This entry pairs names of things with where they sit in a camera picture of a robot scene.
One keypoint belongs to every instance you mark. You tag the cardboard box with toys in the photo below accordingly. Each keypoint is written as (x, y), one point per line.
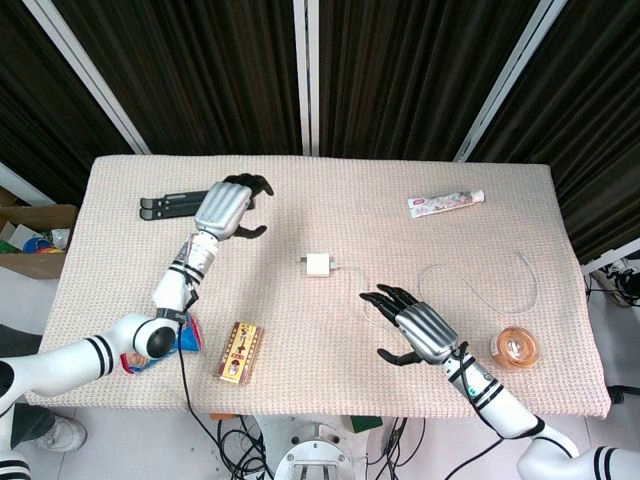
(30, 235)

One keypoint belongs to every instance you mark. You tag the white frame post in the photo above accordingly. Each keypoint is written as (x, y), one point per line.
(306, 75)
(95, 80)
(500, 85)

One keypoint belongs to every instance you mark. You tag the black white sneaker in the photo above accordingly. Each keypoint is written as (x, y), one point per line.
(620, 282)

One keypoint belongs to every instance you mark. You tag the white charger adapter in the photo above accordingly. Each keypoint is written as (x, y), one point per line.
(318, 265)

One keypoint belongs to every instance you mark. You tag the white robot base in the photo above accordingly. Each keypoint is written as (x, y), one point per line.
(317, 455)

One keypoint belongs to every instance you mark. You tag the round orange lidded container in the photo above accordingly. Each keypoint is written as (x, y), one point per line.
(516, 348)

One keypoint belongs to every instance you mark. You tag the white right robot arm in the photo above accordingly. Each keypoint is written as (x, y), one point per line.
(505, 407)

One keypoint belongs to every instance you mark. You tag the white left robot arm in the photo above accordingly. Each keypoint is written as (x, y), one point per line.
(65, 360)

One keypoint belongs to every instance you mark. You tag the dark curtain panel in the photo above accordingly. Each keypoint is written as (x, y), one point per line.
(410, 70)
(590, 110)
(30, 100)
(200, 70)

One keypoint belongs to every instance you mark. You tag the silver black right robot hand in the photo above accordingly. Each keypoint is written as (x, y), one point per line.
(427, 332)

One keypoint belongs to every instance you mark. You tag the black folding stand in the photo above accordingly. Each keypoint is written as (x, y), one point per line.
(170, 205)

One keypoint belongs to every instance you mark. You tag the green block under table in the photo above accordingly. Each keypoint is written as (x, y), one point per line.
(366, 425)

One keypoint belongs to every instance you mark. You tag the yellow brown snack box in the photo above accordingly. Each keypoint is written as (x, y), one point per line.
(240, 354)

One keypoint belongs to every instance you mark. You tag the blue snack bag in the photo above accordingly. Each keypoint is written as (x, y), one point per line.
(189, 340)

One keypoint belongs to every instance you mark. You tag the white toothpaste tube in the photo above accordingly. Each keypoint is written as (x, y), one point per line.
(442, 202)

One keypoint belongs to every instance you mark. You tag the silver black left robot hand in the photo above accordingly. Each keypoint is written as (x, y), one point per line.
(225, 205)

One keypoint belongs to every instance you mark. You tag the beige woven tablecloth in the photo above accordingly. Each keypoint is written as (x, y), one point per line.
(325, 210)

